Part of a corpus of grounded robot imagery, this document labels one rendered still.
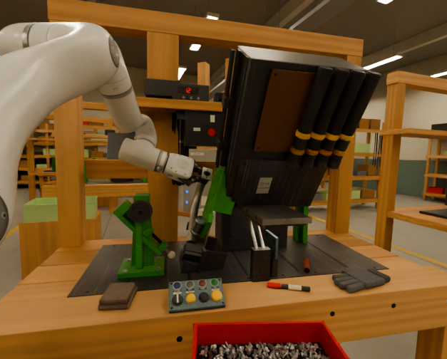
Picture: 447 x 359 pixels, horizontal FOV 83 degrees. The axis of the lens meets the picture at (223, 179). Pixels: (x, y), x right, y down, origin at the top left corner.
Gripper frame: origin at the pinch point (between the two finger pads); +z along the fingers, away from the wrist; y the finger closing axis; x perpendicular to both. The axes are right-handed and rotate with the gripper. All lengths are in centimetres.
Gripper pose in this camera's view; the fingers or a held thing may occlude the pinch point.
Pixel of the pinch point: (203, 176)
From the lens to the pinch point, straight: 99.6
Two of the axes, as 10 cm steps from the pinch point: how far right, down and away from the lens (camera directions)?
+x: -4.1, 5.7, 7.1
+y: 0.7, -7.6, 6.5
